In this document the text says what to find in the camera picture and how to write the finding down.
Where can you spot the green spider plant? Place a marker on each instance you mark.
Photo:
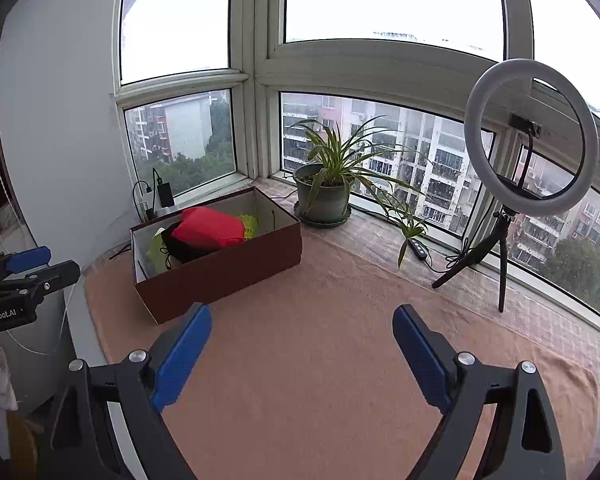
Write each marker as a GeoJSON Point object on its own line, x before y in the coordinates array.
{"type": "Point", "coordinates": [340, 155]}

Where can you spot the black power adapter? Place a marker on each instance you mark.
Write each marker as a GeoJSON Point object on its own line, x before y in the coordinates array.
{"type": "Point", "coordinates": [164, 192]}

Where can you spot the black inline remote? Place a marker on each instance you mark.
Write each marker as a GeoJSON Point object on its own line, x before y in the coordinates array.
{"type": "Point", "coordinates": [417, 250]}

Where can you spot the brown cardboard box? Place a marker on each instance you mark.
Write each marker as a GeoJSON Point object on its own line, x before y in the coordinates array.
{"type": "Point", "coordinates": [220, 280]}

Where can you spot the black phone holder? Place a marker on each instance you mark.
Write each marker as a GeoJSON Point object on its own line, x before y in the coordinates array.
{"type": "Point", "coordinates": [524, 124]}

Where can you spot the red fabric bag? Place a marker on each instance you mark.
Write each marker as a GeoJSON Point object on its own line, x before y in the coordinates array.
{"type": "Point", "coordinates": [210, 227]}

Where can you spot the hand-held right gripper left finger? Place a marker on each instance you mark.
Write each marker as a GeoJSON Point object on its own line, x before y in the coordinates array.
{"type": "Point", "coordinates": [182, 355]}

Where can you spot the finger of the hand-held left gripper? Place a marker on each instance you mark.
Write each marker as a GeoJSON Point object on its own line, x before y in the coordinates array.
{"type": "Point", "coordinates": [27, 259]}
{"type": "Point", "coordinates": [55, 275]}

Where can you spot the white window frame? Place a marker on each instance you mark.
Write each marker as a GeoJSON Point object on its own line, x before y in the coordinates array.
{"type": "Point", "coordinates": [255, 70]}

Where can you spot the yellow shuttlecock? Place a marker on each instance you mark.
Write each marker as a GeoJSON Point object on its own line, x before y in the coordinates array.
{"type": "Point", "coordinates": [250, 225]}

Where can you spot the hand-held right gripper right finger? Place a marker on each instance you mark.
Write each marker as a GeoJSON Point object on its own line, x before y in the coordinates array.
{"type": "Point", "coordinates": [422, 355]}

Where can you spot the pink towel mat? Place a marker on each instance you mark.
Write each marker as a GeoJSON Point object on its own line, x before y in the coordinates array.
{"type": "Point", "coordinates": [305, 360]}

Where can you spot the light green cleaning cloth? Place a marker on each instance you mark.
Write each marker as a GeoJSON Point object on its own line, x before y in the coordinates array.
{"type": "Point", "coordinates": [156, 255]}

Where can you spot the grey pot saucer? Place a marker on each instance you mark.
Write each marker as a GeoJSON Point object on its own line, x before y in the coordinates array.
{"type": "Point", "coordinates": [325, 222]}

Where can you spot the grey plant pot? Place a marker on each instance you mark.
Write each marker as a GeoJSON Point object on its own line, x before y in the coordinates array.
{"type": "Point", "coordinates": [325, 197]}

